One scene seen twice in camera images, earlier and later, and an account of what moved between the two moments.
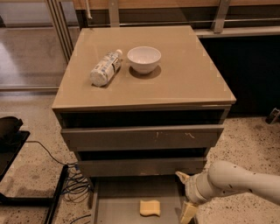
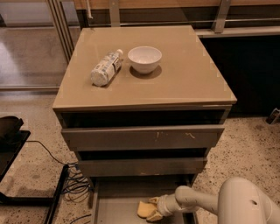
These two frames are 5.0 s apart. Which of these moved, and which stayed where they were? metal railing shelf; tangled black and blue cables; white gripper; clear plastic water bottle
Moved: white gripper
Stayed: metal railing shelf; clear plastic water bottle; tangled black and blue cables
